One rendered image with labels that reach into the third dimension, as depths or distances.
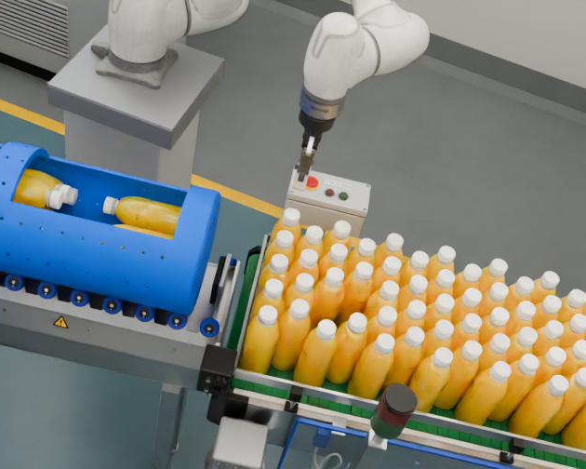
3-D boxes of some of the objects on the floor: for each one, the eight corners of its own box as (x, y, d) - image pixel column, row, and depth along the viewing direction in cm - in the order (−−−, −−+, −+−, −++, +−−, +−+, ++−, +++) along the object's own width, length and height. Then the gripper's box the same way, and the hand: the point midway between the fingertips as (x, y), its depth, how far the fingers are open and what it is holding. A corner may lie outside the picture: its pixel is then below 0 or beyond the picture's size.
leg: (152, 475, 259) (164, 372, 213) (169, 479, 259) (186, 377, 213) (146, 492, 255) (158, 391, 209) (165, 497, 255) (180, 396, 209)
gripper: (306, 84, 172) (286, 165, 189) (297, 123, 163) (277, 204, 180) (340, 92, 172) (318, 172, 189) (333, 132, 163) (310, 211, 181)
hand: (300, 177), depth 182 cm, fingers closed
